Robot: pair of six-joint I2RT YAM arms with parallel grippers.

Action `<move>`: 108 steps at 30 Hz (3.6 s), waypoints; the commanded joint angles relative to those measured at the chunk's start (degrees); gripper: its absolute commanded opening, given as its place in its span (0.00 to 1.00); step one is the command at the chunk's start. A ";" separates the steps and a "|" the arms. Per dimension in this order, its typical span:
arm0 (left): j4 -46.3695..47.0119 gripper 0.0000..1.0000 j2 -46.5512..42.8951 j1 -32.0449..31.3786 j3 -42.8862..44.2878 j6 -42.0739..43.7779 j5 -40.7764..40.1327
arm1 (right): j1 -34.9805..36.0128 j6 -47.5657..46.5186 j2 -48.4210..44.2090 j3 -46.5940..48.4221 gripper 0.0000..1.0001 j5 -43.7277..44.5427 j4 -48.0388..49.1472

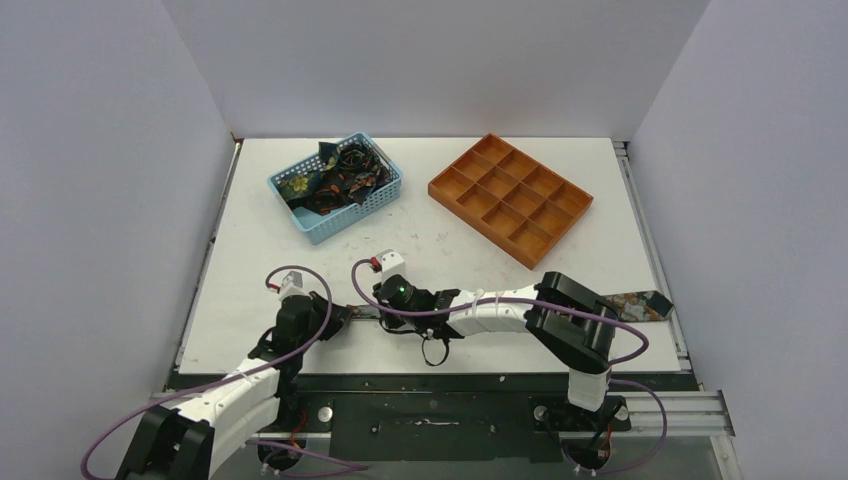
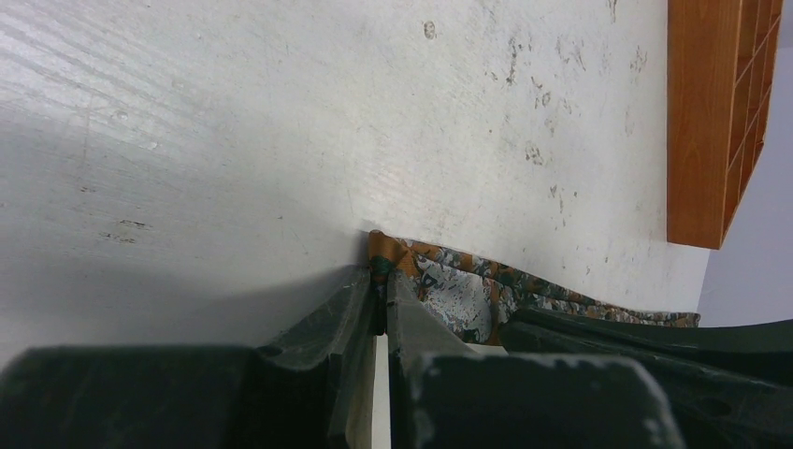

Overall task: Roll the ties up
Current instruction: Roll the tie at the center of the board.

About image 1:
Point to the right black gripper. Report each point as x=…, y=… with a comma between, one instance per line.
x=382, y=299

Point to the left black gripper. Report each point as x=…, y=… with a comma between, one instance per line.
x=339, y=317

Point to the orange floral necktie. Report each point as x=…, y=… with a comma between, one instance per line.
x=630, y=307

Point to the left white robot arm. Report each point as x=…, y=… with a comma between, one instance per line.
x=192, y=439

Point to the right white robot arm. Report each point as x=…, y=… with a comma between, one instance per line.
x=583, y=345

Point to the light blue plastic basket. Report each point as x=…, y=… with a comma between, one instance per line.
x=318, y=228

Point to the black tie with orange swirls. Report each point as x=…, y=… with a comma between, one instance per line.
x=351, y=173

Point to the dark tie with yellow flowers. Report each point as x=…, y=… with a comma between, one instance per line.
x=296, y=190

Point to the orange wooden compartment tray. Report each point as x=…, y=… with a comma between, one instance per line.
x=516, y=202

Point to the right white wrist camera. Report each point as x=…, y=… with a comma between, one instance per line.
x=388, y=264

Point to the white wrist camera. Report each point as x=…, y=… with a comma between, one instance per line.
x=388, y=264
x=291, y=285

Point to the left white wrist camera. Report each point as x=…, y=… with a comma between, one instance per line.
x=291, y=285

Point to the black metal base plate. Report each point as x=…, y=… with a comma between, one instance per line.
x=442, y=417

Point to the aluminium frame rail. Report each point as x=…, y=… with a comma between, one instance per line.
x=722, y=444

